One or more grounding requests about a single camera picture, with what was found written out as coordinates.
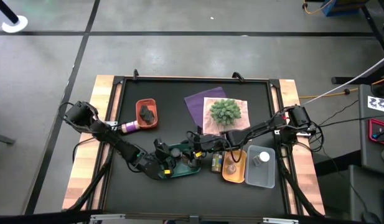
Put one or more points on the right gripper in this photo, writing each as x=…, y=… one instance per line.
x=215, y=143

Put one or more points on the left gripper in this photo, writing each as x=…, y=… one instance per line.
x=149, y=166

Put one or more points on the black lid labelled spice jar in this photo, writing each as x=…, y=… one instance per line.
x=194, y=162

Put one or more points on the teal plastic bin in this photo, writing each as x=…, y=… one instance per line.
x=182, y=171

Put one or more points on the spice jar olive contents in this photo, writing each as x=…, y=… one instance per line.
x=216, y=161

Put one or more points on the small brown top jar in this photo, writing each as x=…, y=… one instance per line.
x=231, y=169
x=231, y=159

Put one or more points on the yellow-orange plastic bin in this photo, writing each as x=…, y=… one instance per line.
x=238, y=174

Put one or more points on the spice jar purple label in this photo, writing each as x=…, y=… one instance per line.
x=131, y=127

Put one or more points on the white lid glass jar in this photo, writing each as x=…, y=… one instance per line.
x=263, y=157

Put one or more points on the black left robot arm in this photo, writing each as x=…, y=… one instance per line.
x=117, y=141

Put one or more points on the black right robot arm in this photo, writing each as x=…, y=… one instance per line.
x=260, y=127

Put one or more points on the pink cloth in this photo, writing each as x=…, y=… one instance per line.
x=210, y=124

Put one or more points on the red-orange small tray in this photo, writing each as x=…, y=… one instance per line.
x=140, y=123

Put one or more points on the green potted plant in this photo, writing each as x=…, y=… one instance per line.
x=225, y=112

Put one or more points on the purple cloth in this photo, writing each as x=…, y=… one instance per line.
x=194, y=102

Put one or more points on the clear plastic bin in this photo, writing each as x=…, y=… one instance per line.
x=260, y=177

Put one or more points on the black rig strut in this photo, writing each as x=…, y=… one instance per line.
x=299, y=189
x=89, y=186

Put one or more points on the black clamp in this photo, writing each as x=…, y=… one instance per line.
x=135, y=74
x=238, y=76

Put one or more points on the black floor stand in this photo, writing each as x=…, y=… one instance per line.
x=350, y=80

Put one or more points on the red framed device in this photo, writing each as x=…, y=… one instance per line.
x=370, y=132

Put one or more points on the grey cabinet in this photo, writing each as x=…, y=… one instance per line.
x=375, y=155

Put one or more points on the white paper black marks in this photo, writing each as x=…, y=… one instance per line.
x=378, y=104

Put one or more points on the blue box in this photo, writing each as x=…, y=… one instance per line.
x=341, y=7

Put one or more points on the black post white base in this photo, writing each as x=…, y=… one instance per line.
x=14, y=24

